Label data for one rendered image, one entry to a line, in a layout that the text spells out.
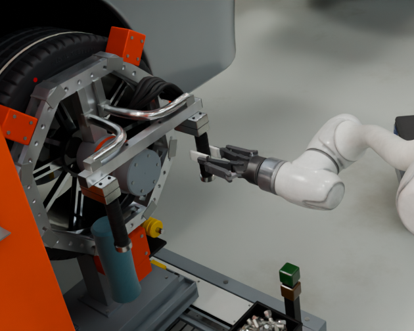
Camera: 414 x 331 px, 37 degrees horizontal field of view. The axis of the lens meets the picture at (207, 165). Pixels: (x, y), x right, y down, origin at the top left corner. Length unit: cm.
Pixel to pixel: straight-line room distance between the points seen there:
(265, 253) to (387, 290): 51
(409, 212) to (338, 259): 161
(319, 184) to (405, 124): 132
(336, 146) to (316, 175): 10
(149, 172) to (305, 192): 43
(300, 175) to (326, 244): 116
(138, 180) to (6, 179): 57
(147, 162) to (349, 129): 53
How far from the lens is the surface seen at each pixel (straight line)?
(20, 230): 120
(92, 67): 166
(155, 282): 225
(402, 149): 129
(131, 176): 162
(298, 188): 151
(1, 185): 115
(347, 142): 155
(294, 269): 158
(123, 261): 173
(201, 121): 166
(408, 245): 266
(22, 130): 155
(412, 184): 97
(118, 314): 218
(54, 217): 197
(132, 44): 174
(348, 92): 378
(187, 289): 228
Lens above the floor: 173
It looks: 33 degrees down
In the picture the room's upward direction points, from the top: 9 degrees counter-clockwise
